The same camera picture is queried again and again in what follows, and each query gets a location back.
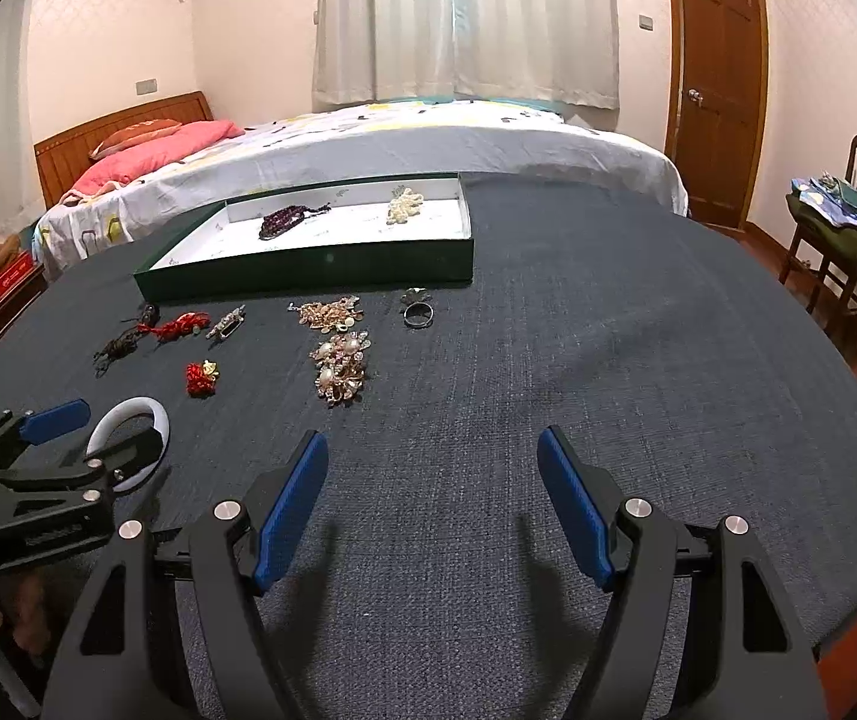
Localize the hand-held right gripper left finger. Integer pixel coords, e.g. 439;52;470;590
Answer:
42;429;329;720

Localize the pink pillow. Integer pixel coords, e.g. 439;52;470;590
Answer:
169;118;246;160
70;139;200;201

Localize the orange pillow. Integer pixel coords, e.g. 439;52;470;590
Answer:
91;118;182;160

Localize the pink pearl cluster bracelet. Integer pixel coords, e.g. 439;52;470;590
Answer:
312;330;373;408

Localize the pile of clothes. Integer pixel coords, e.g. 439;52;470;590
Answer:
786;174;857;278

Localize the person's left hand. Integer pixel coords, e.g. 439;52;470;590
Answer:
0;574;56;659

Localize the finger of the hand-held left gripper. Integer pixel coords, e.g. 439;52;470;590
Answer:
0;399;92;470
0;426;166;496

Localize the red gift box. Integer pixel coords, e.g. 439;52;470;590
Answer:
0;252;41;302

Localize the red knotted cord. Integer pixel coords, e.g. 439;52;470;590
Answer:
145;311;212;344

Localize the white jade bangle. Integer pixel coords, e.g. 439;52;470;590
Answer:
87;397;172;494

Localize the bed with patterned sheet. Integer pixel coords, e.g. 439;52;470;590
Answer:
33;97;691;278

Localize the white curtain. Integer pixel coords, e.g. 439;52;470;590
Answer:
312;0;622;112

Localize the wooden door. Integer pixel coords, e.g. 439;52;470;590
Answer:
664;0;770;230

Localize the dark red bead bracelet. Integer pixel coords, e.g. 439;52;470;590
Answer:
259;202;333;241

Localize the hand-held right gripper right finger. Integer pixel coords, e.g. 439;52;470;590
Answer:
537;425;830;720

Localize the gold brown bead bracelet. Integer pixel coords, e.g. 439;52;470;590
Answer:
288;295;364;333

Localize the green jewelry tray box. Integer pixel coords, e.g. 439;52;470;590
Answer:
133;171;476;303

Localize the cream pearl bracelet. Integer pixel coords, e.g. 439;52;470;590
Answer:
385;185;425;226

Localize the dark brown knotted cord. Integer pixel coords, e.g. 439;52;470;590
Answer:
93;303;161;377

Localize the red flower ornament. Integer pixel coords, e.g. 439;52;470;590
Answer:
184;360;221;397

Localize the silver pearl ring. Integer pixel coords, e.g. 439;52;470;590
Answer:
402;286;435;329

